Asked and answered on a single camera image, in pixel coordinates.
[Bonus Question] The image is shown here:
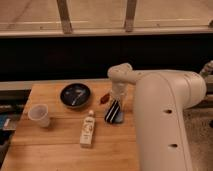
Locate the blue sponge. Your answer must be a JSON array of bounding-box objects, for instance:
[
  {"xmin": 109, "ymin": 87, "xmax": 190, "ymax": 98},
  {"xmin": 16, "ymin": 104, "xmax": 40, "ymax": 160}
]
[{"xmin": 110, "ymin": 109, "xmax": 123, "ymax": 124}]

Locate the right metal window post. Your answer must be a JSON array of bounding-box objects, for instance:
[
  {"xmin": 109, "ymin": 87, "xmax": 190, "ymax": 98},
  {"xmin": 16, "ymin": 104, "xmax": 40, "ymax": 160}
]
[{"xmin": 124, "ymin": 0, "xmax": 137, "ymax": 32}]

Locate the white small bottle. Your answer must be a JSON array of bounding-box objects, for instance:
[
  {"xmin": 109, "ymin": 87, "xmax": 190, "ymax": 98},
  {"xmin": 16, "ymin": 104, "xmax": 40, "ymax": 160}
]
[{"xmin": 80, "ymin": 110, "xmax": 95, "ymax": 147}]

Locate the red chili pepper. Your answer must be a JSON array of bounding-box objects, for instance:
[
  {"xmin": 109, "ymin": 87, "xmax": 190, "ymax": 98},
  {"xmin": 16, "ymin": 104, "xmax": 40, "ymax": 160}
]
[{"xmin": 100, "ymin": 93, "xmax": 110, "ymax": 104}]

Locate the dark ceramic bowl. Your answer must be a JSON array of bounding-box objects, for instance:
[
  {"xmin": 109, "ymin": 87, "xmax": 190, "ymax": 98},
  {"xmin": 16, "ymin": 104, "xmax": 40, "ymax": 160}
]
[{"xmin": 60, "ymin": 83, "xmax": 91, "ymax": 108}]

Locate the left metal window post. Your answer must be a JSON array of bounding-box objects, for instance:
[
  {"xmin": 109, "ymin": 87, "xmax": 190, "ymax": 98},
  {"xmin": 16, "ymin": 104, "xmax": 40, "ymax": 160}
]
[{"xmin": 56, "ymin": 0, "xmax": 72, "ymax": 34}]

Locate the wooden table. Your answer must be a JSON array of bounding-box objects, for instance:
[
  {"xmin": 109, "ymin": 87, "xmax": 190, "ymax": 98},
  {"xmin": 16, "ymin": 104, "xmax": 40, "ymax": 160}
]
[{"xmin": 1, "ymin": 81, "xmax": 139, "ymax": 171}]

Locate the black white striped eraser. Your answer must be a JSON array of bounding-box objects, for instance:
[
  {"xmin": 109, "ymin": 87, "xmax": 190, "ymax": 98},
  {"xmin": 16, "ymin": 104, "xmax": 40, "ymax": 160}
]
[{"xmin": 104, "ymin": 100, "xmax": 120, "ymax": 123}]

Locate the metal window post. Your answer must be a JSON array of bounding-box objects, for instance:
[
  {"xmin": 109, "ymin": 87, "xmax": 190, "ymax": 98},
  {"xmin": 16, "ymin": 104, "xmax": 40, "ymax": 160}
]
[
  {"xmin": 124, "ymin": 0, "xmax": 137, "ymax": 32},
  {"xmin": 56, "ymin": 0, "xmax": 72, "ymax": 34}
]

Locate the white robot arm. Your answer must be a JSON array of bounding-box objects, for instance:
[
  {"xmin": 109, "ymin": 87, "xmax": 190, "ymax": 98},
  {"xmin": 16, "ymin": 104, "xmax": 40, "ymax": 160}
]
[{"xmin": 107, "ymin": 63, "xmax": 207, "ymax": 171}]

